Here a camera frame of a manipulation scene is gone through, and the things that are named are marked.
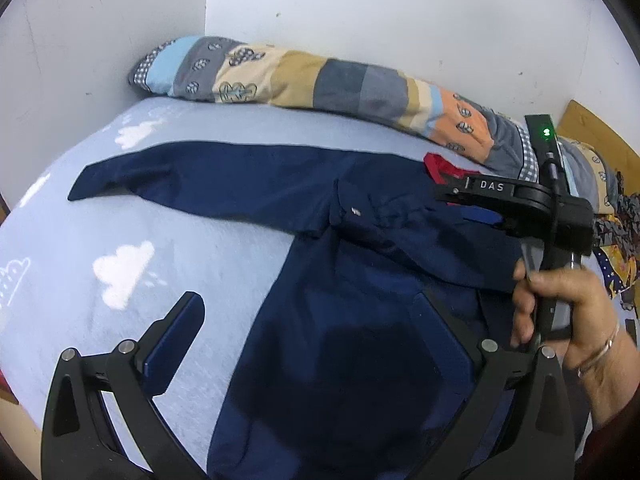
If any navy work jacket red collar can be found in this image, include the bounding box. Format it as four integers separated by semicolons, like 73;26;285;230
70;141;521;479

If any person's right hand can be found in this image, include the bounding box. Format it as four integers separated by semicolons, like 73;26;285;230
510;260;622;374

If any dark patterned cloth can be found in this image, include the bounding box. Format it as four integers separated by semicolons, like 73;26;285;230
593;171;639;316

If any wooden headboard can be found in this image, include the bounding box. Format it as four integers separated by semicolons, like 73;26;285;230
558;100;640;194

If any light blue cloud bedsheet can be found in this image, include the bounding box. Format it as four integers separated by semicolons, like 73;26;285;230
0;95;640;470

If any patchwork rolled quilt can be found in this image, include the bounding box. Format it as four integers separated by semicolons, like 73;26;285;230
127;34;622;212

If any silver bracelet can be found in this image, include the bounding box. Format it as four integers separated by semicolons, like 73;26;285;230
575;320;623;380

